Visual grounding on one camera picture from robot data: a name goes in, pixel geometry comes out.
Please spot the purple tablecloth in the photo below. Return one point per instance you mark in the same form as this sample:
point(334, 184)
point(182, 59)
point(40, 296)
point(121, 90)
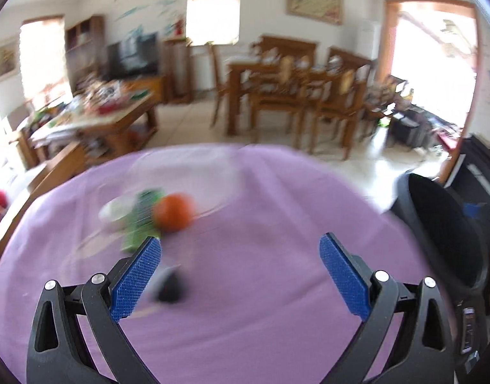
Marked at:
point(249, 228)

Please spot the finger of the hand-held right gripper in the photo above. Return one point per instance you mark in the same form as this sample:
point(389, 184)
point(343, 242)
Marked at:
point(473, 210)

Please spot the large framed wall picture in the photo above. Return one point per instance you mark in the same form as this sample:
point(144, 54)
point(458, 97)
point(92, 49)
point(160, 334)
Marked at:
point(315, 3)

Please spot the black piano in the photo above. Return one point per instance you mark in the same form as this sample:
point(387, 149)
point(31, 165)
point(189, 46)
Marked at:
point(477, 168)

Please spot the wooden coffee table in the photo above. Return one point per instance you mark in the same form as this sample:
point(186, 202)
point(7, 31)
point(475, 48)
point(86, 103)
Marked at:
point(121, 124)

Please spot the black round trash bin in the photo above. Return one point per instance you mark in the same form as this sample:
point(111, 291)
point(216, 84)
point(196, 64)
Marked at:
point(433, 228)

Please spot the wooden television stand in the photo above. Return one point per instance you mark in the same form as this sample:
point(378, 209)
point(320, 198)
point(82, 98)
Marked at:
point(147, 88)

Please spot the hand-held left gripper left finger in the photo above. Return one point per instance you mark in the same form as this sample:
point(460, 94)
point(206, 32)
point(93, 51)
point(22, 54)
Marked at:
point(135, 280)

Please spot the dark storage box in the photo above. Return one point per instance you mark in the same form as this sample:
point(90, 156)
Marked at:
point(409, 128)

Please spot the wooden bookshelf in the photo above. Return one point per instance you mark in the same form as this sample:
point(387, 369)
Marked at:
point(85, 48)

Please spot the wooden door frame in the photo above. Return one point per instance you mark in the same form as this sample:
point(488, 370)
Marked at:
point(389, 40)

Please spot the white bowl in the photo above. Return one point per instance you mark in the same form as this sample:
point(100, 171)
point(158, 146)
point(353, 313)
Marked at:
point(115, 212)

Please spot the wooden dining table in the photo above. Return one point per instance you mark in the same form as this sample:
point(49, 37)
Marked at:
point(239, 72)

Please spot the bright window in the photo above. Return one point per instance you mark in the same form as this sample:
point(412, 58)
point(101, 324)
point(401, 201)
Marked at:
point(213, 8)

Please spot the tall wooden cabinet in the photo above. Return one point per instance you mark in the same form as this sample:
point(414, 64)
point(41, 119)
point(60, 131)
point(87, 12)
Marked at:
point(177, 72)

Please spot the orange fruit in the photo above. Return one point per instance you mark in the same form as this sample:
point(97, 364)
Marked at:
point(173, 212)

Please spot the group of blue wall decals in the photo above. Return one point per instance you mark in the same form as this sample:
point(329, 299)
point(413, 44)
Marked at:
point(141, 8)

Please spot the green packet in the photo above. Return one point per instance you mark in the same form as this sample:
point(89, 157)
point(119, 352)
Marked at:
point(143, 216)

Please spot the wooden sofa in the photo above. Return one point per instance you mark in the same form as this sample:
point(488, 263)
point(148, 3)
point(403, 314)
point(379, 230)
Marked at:
point(49, 172)

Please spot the curtained window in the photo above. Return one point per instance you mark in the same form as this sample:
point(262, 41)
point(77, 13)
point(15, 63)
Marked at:
point(43, 60)

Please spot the flat screen television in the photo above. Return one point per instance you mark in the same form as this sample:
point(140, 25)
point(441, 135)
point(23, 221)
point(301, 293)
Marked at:
point(133, 56)

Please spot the small black object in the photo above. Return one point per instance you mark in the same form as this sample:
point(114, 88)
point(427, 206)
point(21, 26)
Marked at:
point(172, 288)

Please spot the pile of household clutter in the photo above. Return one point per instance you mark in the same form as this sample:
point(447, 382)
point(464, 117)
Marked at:
point(93, 100)

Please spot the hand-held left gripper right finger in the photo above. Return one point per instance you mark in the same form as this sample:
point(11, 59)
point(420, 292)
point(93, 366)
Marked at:
point(345, 280)

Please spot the small framed wall picture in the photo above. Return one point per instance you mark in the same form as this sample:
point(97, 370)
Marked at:
point(8, 58)

